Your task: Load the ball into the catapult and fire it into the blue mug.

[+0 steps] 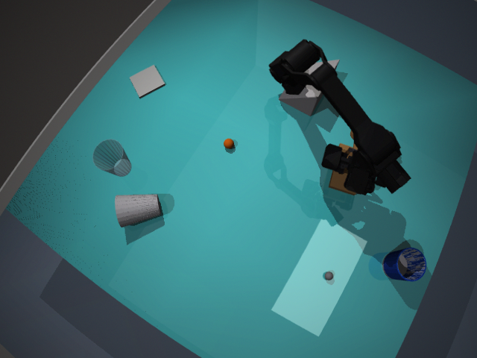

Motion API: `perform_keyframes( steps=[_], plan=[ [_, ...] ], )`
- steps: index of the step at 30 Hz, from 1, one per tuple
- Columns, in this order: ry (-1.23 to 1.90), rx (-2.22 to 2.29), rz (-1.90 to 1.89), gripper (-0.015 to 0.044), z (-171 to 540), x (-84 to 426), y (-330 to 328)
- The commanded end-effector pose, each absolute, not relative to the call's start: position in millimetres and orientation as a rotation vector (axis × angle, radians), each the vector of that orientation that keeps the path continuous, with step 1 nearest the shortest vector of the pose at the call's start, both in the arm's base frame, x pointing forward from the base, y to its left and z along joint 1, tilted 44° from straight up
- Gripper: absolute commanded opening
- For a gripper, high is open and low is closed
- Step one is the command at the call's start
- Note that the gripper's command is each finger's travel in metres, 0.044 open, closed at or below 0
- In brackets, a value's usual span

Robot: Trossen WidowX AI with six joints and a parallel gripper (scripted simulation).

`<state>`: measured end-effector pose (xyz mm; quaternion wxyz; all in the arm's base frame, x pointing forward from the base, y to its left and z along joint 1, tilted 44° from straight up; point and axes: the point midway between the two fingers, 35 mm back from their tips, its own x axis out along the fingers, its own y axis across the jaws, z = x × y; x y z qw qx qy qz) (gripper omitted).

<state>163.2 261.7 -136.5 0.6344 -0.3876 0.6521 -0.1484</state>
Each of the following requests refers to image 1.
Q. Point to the orange ball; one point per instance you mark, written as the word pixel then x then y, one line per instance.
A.
pixel 228 143

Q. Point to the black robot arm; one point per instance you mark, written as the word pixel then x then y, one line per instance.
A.
pixel 377 147

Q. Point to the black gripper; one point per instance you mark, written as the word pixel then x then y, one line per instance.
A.
pixel 335 159

